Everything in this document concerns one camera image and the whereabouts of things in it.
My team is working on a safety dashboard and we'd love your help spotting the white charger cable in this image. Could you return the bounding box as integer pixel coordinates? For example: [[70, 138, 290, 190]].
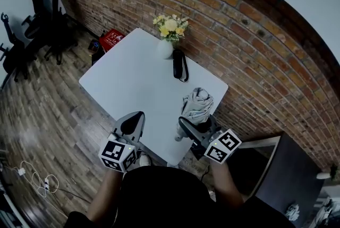
[[4, 159, 61, 198]]

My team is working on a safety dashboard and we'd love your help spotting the grey patterned umbrella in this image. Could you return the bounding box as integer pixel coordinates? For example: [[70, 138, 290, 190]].
[[174, 87, 215, 142]]

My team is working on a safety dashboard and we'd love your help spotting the black floor cable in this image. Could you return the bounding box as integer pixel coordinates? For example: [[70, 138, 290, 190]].
[[49, 186, 93, 204]]

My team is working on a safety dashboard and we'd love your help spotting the person's right forearm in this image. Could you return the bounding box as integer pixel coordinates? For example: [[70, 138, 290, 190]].
[[209, 162, 245, 207]]

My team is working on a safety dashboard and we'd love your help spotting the black device with blue light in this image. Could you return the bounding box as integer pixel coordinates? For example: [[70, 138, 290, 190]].
[[88, 38, 106, 66]]

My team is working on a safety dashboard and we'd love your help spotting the person's left forearm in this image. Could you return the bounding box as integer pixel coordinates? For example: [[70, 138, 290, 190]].
[[86, 168, 126, 223]]

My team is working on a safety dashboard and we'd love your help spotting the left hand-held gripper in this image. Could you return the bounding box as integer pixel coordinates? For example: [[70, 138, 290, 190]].
[[98, 111, 146, 173]]

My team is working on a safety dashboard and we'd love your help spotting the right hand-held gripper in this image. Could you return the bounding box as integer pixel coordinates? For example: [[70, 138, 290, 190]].
[[178, 114, 243, 165]]

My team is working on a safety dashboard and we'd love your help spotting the person's left white shoe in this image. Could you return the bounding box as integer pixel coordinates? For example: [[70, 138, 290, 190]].
[[139, 154, 152, 167]]

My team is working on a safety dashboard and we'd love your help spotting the red box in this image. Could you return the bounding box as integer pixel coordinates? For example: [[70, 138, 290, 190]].
[[98, 28, 126, 50]]

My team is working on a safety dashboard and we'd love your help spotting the yellow flower bouquet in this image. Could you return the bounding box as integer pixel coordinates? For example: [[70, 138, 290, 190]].
[[151, 13, 190, 43]]

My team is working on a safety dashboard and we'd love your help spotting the white vase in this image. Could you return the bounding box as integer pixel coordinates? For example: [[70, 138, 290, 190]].
[[156, 38, 174, 60]]

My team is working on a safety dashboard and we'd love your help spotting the white panel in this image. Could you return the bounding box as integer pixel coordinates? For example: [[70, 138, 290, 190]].
[[238, 136, 282, 149]]

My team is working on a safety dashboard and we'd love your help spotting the small potted plant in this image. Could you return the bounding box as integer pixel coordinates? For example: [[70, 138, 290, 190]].
[[316, 164, 340, 180]]

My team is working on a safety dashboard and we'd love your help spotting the person's black clothing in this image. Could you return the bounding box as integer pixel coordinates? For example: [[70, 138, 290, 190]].
[[63, 165, 295, 228]]

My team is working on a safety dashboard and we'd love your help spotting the white table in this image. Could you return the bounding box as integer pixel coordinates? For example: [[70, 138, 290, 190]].
[[79, 27, 230, 167]]

